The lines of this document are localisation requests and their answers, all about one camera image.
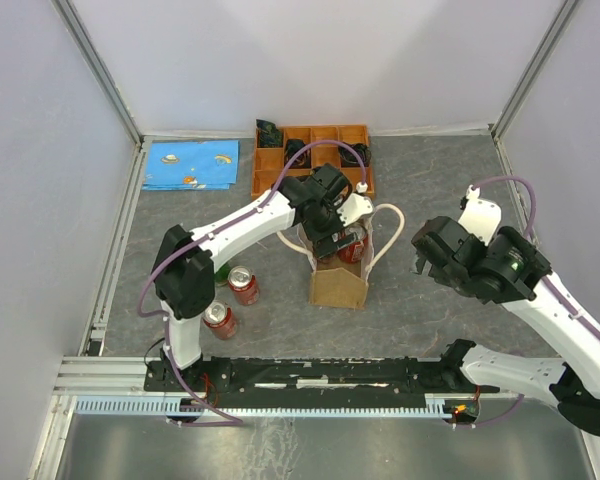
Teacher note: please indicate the rolled dark sock right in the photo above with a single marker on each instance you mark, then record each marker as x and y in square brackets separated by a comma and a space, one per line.
[349, 155]

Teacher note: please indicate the red cola can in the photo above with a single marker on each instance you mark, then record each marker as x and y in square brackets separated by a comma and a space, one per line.
[347, 252]
[360, 231]
[219, 318]
[243, 284]

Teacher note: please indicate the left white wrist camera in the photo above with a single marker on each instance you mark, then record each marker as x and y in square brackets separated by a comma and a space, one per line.
[357, 205]

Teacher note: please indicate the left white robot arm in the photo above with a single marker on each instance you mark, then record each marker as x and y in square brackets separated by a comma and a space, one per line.
[183, 273]

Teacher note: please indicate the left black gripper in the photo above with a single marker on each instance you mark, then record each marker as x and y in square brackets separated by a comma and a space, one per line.
[322, 242]

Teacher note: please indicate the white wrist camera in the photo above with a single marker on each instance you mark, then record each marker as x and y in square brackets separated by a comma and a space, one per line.
[357, 205]
[480, 217]

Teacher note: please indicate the green glass bottle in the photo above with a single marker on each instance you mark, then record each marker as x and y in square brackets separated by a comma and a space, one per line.
[222, 274]

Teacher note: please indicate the blue patterned cloth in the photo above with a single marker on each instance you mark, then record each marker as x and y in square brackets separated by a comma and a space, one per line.
[192, 165]

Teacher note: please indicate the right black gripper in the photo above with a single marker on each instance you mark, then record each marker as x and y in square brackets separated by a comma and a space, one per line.
[439, 274]

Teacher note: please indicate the canvas tote bag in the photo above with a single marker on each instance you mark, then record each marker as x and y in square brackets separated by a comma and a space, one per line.
[338, 284]

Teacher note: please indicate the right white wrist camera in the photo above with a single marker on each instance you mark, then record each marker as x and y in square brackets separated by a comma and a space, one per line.
[480, 217]

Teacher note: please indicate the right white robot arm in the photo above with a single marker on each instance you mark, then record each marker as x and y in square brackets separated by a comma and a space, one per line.
[510, 272]

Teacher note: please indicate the orange wooden compartment tray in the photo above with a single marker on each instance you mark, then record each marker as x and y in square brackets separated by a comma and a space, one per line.
[269, 162]

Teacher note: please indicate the rolled dark sock top-left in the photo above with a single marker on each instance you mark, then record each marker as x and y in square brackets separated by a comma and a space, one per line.
[268, 135]

